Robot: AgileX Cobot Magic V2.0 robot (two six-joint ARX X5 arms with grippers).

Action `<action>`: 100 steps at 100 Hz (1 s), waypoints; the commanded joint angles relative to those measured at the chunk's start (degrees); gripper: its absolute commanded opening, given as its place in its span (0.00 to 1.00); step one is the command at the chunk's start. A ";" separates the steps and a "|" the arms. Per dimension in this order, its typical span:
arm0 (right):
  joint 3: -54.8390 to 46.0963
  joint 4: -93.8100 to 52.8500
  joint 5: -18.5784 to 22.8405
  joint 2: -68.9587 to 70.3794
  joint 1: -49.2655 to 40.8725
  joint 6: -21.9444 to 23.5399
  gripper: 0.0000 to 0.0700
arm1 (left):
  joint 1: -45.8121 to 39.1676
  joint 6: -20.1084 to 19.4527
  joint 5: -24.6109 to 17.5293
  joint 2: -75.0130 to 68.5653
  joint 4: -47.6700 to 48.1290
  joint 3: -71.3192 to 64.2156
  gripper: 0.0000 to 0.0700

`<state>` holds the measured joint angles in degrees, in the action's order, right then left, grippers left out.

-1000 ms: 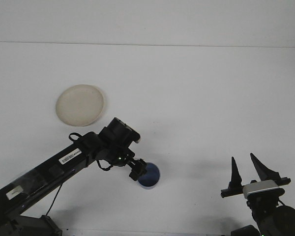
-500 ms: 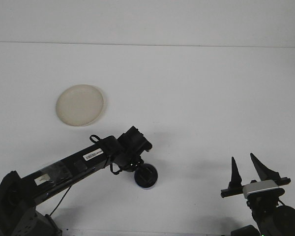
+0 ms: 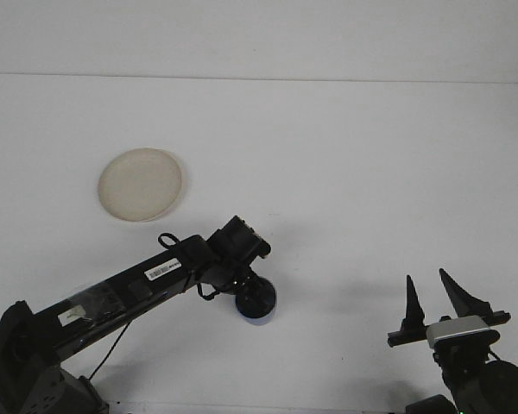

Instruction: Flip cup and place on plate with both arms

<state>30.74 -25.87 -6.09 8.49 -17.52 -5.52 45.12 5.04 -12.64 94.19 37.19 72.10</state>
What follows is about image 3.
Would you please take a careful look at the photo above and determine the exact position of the pale blue cup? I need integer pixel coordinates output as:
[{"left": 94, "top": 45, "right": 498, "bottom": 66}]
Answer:
[{"left": 241, "top": 309, "right": 278, "bottom": 326}]

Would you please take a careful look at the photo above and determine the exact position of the pale round plate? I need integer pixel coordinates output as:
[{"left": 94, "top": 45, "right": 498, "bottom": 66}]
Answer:
[{"left": 97, "top": 147, "right": 184, "bottom": 223}]

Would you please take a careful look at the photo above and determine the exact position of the gripper grey camera box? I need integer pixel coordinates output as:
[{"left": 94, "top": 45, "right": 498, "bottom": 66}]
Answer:
[{"left": 426, "top": 315, "right": 494, "bottom": 347}]

